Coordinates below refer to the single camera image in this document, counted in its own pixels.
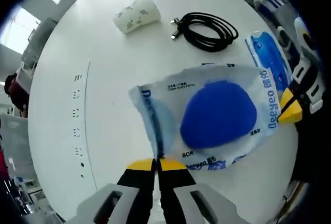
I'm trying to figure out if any blue tissue pack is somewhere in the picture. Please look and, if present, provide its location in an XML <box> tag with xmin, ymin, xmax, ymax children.
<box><xmin>245</xmin><ymin>30</ymin><xmax>295</xmax><ymax>94</ymax></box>

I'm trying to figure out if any white table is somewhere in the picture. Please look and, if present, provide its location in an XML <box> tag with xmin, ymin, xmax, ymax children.
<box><xmin>27</xmin><ymin>0</ymin><xmax>300</xmax><ymax>223</ymax></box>

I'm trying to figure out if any large Deeyeo wet wipes pack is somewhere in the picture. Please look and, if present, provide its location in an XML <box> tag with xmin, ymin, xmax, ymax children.
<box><xmin>128</xmin><ymin>63</ymin><xmax>282</xmax><ymax>172</ymax></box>

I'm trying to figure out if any black cable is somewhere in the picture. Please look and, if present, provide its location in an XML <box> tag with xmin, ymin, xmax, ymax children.
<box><xmin>170</xmin><ymin>12</ymin><xmax>239</xmax><ymax>53</ymax></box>

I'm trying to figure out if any person's dark clothing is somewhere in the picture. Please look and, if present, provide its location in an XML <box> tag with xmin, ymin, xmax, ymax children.
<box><xmin>284</xmin><ymin>116</ymin><xmax>331</xmax><ymax>209</ymax></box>

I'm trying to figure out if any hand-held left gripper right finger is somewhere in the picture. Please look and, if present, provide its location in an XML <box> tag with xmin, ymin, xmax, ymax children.
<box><xmin>157</xmin><ymin>157</ymin><xmax>245</xmax><ymax>224</ymax></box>

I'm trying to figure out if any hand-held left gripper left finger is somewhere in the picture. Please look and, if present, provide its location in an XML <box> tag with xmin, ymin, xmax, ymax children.
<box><xmin>92</xmin><ymin>157</ymin><xmax>157</xmax><ymax>224</ymax></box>

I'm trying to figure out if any printed paper cup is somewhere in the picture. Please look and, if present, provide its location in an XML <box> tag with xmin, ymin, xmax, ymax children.
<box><xmin>112</xmin><ymin>0</ymin><xmax>161</xmax><ymax>35</ymax></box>

